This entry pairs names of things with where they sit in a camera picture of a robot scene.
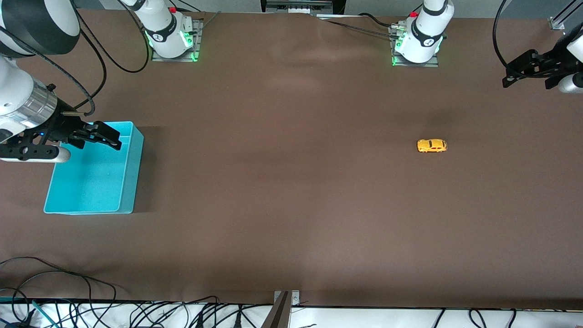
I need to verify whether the yellow beetle toy car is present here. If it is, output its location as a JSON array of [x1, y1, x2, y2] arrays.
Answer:
[[417, 139, 448, 154]]

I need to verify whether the turquoise plastic bin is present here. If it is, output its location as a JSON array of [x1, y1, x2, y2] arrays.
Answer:
[[43, 121, 144, 215]]

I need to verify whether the silver aluminium profile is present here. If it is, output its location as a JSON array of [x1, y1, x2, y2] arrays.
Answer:
[[548, 0, 583, 31]]

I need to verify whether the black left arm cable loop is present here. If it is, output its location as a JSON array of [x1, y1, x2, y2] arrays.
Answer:
[[493, 0, 554, 79]]

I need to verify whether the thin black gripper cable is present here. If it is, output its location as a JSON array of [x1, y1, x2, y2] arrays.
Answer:
[[0, 26, 96, 117]]

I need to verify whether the thick black arm cable loop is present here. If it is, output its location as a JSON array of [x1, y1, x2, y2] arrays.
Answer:
[[73, 0, 151, 111]]

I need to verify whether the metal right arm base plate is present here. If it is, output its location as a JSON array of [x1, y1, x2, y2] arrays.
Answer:
[[150, 18, 204, 63]]

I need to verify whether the long black cable loop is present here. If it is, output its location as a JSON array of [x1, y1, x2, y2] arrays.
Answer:
[[0, 257, 118, 305]]

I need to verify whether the black table cable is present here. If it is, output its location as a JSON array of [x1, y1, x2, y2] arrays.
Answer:
[[317, 13, 398, 37]]

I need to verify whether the teal cable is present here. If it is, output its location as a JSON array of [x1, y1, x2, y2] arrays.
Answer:
[[31, 300, 61, 328]]

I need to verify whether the grey aluminium frame rail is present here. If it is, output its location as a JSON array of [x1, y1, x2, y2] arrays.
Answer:
[[261, 0, 347, 15]]

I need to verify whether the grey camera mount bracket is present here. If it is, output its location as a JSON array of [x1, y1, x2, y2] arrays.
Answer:
[[261, 290, 301, 328]]

